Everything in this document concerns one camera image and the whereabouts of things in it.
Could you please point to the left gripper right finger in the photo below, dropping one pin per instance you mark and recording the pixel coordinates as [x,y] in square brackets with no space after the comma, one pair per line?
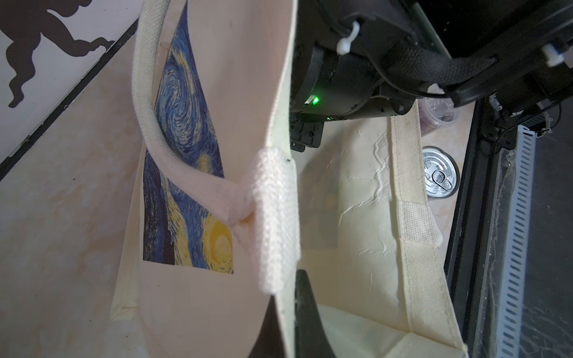
[310,338]

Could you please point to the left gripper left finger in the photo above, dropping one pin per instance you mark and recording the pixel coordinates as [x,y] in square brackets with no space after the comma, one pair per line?
[269,343]

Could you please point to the cream canvas tote bag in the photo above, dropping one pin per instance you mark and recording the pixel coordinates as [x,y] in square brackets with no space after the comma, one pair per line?
[214,229]

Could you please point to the clear seed jar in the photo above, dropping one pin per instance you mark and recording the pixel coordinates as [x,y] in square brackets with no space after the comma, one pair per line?
[436,114]
[442,176]

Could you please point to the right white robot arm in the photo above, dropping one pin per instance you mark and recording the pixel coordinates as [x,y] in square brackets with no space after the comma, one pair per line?
[368,59]

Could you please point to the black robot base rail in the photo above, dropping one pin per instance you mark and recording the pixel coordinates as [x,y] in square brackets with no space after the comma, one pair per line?
[474,258]

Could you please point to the white slotted cable duct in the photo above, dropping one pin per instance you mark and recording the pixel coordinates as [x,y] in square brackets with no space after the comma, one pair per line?
[511,298]

